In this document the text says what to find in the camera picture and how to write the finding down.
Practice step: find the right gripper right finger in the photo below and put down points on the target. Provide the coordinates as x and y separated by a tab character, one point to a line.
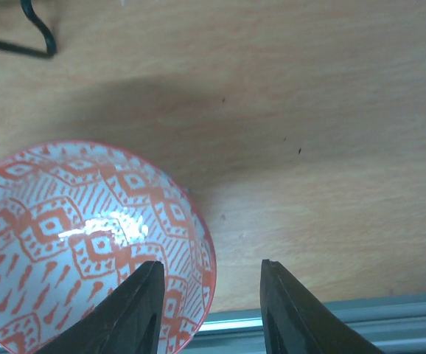
295	321

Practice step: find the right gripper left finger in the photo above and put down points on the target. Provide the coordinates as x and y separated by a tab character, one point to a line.
126	321

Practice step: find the red bottom bowl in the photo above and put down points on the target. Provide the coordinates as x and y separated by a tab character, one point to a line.
77	218

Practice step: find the black wire dish rack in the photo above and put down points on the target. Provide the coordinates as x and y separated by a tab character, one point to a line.
25	29

